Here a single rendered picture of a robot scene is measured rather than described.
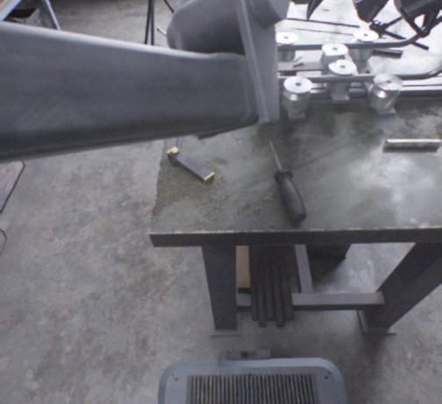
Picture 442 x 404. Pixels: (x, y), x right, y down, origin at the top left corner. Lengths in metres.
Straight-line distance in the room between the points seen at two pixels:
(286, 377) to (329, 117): 0.72
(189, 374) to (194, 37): 0.93
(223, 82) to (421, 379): 1.35
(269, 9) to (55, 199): 1.70
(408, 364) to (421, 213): 0.93
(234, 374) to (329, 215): 0.65
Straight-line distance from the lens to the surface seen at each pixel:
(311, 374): 1.10
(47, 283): 1.64
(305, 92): 0.65
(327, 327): 1.42
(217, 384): 1.08
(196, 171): 0.58
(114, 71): 0.18
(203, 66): 0.24
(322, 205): 0.57
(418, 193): 0.64
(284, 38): 0.79
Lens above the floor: 1.33
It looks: 50 degrees down
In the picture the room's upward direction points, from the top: 3 degrees counter-clockwise
